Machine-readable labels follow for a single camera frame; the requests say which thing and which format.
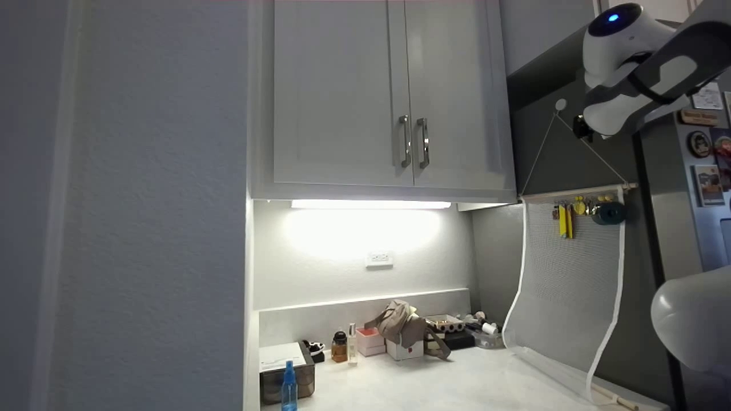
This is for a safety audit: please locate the white mesh net with rod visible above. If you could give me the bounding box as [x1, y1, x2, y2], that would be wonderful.
[503, 153, 632, 401]

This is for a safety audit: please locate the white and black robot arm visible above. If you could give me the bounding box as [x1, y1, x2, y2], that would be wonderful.
[574, 0, 731, 376]

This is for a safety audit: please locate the yellow clip on net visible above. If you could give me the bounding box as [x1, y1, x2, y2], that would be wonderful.
[554, 203, 575, 240]

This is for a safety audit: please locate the stainless steel fridge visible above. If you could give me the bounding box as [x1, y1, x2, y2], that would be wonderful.
[505, 0, 731, 411]

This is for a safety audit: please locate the brown bar fridge magnet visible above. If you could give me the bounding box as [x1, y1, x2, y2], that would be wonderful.
[677, 109, 722, 127]

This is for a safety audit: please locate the round dark fridge magnet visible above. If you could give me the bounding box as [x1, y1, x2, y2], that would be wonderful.
[684, 129, 712, 157]

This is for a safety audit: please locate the white square fridge magnet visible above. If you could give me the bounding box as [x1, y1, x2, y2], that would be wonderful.
[691, 82, 723, 109]

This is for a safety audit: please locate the under-cabinet light strip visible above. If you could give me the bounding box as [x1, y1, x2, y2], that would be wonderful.
[289, 199, 449, 210]

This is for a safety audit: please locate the white upper cabinet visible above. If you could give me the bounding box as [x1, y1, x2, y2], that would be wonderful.
[249, 0, 516, 201]

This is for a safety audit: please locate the pink white box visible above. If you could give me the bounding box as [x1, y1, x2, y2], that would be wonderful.
[355, 322, 385, 355]

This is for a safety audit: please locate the brown glass jar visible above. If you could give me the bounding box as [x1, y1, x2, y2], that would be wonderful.
[331, 331, 346, 362]

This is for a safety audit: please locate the small black gadget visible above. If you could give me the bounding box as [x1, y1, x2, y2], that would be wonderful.
[301, 340, 323, 362]

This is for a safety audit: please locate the dark metal tray box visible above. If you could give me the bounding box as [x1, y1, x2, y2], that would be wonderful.
[257, 343, 314, 403]

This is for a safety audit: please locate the blue plastic bottle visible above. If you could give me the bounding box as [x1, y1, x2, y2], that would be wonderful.
[280, 361, 296, 411]

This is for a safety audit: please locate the dark green round tag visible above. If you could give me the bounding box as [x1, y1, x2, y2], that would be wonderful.
[591, 201, 626, 225]

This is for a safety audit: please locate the Los Angeles postcard magnet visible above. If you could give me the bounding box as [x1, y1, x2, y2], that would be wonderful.
[691, 165, 723, 205]

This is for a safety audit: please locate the white wall outlet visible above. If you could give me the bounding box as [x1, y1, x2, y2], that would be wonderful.
[363, 252, 394, 270]

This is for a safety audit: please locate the left silver cabinet handle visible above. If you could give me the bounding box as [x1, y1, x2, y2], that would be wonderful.
[396, 113, 411, 168]

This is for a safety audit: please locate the silver cabinet handle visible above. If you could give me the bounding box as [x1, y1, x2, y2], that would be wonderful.
[415, 115, 432, 168]
[396, 113, 411, 168]

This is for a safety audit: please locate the right silver cabinet handle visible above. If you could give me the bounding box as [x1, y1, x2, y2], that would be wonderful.
[415, 115, 432, 168]

